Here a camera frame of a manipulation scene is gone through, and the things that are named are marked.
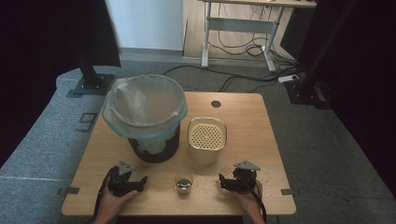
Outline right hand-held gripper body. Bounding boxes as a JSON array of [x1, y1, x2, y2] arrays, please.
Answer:
[[228, 160, 262, 194]]

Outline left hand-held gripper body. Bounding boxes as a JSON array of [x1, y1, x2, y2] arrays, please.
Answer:
[[106, 160, 140, 198]]

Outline person's right hand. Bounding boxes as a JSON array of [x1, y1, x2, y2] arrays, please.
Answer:
[[237, 180, 264, 214]]

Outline person's left hand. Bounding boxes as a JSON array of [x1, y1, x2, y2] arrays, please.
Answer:
[[98, 186, 139, 218]]

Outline scattered brown crumbs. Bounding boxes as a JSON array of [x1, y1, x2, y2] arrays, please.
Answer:
[[194, 166, 276, 200]]

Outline beige square container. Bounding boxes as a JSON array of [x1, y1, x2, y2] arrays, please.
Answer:
[[186, 116, 229, 167]]

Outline black mesh trash bin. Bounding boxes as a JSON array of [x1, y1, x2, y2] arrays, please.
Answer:
[[127, 123, 182, 164]]

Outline small clear glass cup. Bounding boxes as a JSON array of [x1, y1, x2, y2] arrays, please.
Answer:
[[173, 169, 195, 197]]

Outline beige perforated strainer insert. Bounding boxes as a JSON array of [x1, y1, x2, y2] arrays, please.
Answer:
[[190, 122, 226, 149]]

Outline dark tape floor marking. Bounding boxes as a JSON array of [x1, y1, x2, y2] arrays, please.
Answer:
[[75, 112, 98, 133]]

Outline translucent plastic bin liner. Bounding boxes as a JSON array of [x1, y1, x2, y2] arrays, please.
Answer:
[[101, 74, 190, 141]]

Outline black metal stand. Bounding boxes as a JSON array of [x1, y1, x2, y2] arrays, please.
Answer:
[[283, 0, 359, 110], [64, 46, 116, 99]]

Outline white power strip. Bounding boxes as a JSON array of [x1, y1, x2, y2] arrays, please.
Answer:
[[277, 74, 300, 84]]

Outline black curtain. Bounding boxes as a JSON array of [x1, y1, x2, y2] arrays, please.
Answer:
[[0, 0, 122, 166]]

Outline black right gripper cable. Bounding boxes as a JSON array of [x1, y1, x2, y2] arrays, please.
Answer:
[[239, 175, 268, 224]]

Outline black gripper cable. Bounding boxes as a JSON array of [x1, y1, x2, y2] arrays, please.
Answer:
[[92, 167, 116, 222], [239, 175, 268, 224]]

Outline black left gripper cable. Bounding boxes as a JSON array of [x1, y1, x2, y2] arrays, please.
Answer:
[[92, 167, 116, 222]]

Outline black floor cable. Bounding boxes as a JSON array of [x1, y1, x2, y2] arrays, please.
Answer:
[[162, 63, 302, 93]]

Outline tangle of black cables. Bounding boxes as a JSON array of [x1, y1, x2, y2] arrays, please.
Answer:
[[207, 3, 301, 64]]

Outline white metal frame desk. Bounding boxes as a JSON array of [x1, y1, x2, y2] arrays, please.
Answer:
[[199, 0, 318, 73]]

